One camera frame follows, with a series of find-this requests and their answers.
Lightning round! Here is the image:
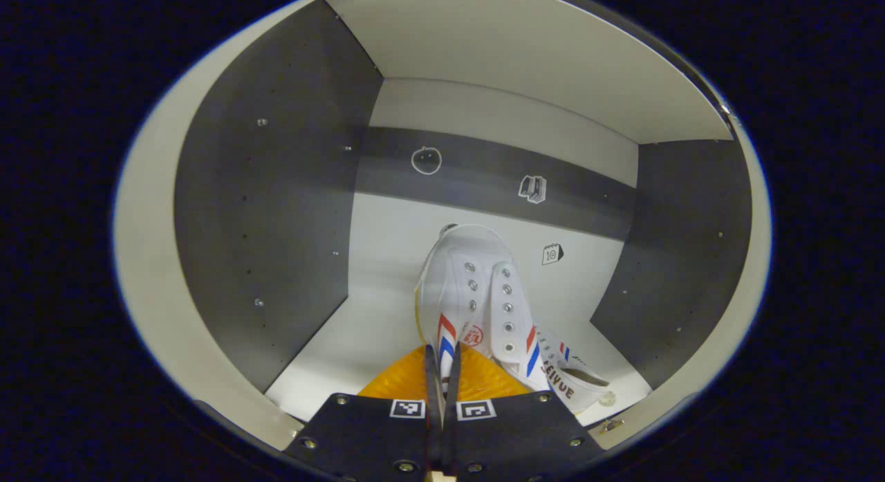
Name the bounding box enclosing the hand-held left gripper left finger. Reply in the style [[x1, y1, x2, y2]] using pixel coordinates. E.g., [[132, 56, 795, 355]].
[[283, 344, 443, 482]]

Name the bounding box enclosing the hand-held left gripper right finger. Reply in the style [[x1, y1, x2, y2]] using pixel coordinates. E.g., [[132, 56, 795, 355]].
[[441, 342, 606, 482]]

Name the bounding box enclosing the white striped canvas shoe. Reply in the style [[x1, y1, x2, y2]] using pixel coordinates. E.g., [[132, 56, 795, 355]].
[[413, 223, 540, 400], [529, 326, 613, 415]]

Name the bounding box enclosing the grey white shoe cabinet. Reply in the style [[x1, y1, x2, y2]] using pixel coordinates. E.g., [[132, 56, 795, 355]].
[[114, 0, 772, 452]]

